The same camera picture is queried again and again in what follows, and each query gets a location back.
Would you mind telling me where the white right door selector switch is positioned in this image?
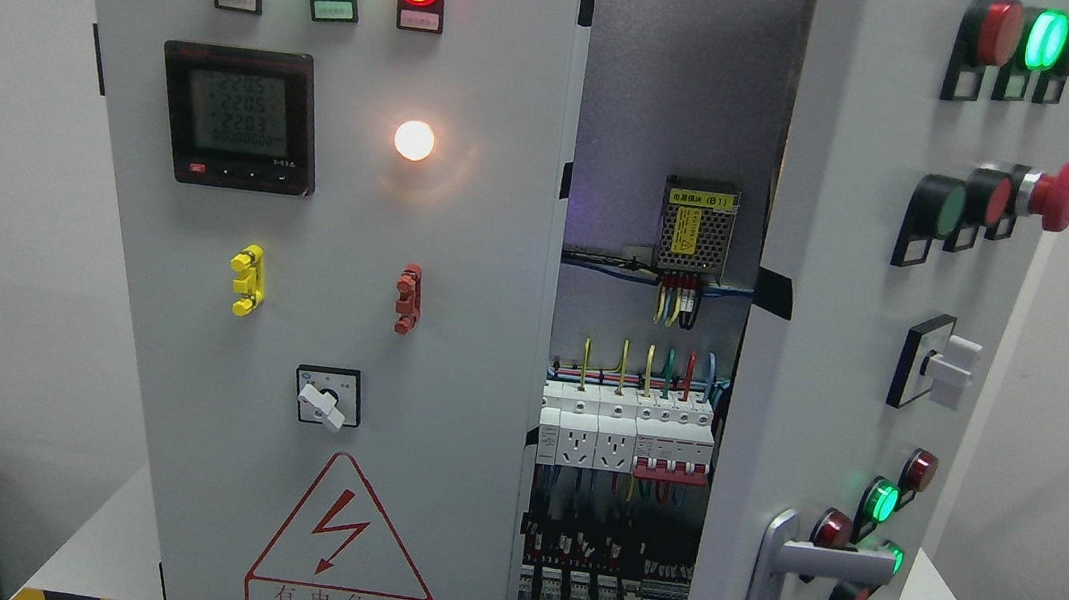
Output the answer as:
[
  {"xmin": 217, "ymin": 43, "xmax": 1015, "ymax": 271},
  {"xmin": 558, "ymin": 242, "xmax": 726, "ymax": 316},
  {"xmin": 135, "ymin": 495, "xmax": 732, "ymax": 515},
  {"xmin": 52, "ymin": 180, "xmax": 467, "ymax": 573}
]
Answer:
[{"xmin": 885, "ymin": 313, "xmax": 983, "ymax": 409}]

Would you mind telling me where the yellow test terminal block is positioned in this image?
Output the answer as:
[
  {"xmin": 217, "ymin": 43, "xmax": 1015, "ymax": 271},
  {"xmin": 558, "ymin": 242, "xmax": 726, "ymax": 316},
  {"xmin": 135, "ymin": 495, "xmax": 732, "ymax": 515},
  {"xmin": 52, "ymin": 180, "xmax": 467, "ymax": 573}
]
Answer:
[{"xmin": 230, "ymin": 244, "xmax": 266, "ymax": 317}]

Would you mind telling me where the red emergency stop button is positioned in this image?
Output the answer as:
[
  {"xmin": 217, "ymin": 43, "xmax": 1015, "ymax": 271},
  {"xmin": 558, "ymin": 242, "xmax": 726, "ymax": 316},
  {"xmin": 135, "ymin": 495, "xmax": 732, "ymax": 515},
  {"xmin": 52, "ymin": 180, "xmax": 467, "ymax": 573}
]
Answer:
[{"xmin": 1008, "ymin": 161, "xmax": 1069, "ymax": 233}]

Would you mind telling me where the white glowing indicator light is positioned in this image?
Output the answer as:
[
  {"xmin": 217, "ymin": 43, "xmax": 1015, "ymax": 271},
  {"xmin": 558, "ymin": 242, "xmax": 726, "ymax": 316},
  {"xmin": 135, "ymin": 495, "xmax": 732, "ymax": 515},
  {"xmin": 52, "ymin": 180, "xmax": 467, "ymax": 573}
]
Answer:
[{"xmin": 393, "ymin": 119, "xmax": 437, "ymax": 163}]

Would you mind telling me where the white rotary selector switch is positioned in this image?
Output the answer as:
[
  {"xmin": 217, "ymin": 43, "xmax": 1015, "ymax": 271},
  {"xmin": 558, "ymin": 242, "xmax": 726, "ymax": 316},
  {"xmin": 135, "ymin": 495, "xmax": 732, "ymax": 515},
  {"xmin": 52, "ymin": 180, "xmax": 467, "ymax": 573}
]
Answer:
[{"xmin": 294, "ymin": 364, "xmax": 363, "ymax": 433}]

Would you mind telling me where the black digital power meter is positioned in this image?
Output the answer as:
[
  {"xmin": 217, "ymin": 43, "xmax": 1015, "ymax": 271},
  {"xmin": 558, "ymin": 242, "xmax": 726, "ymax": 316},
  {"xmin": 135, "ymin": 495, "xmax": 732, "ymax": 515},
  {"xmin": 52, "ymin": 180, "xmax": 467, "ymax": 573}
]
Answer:
[{"xmin": 162, "ymin": 39, "xmax": 317, "ymax": 196}]

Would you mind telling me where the grey cabinet door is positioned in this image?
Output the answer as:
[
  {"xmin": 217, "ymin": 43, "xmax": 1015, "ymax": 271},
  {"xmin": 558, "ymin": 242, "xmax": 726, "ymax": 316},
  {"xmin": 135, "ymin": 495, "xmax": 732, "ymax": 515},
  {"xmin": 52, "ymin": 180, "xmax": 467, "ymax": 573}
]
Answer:
[
  {"xmin": 95, "ymin": 0, "xmax": 589, "ymax": 600},
  {"xmin": 690, "ymin": 0, "xmax": 1069, "ymax": 600}
]

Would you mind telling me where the red test terminal block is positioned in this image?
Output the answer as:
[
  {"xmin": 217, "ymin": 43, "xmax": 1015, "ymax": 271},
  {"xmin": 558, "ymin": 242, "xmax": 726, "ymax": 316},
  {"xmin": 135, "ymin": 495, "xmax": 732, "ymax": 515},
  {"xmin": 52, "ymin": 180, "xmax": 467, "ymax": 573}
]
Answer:
[{"xmin": 393, "ymin": 263, "xmax": 423, "ymax": 336}]

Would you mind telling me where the red electric hazard warning sticker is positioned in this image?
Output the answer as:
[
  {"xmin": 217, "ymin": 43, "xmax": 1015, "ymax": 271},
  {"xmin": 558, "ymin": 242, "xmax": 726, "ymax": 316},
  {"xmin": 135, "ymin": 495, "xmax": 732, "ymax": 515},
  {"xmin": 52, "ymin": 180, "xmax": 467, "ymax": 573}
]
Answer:
[{"xmin": 244, "ymin": 452, "xmax": 434, "ymax": 600}]

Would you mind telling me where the perforated metal power supply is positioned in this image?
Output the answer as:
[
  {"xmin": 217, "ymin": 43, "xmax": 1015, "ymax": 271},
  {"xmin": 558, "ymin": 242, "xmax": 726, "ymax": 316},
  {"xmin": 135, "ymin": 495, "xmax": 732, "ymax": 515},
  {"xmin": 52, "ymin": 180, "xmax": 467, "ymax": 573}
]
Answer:
[{"xmin": 652, "ymin": 175, "xmax": 743, "ymax": 280}]

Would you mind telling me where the white socket and breaker row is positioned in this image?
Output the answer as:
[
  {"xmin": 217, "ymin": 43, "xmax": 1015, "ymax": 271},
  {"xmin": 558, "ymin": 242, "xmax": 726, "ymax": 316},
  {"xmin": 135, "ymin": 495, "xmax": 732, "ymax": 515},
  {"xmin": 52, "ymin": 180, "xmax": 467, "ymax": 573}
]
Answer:
[{"xmin": 535, "ymin": 380, "xmax": 715, "ymax": 487}]

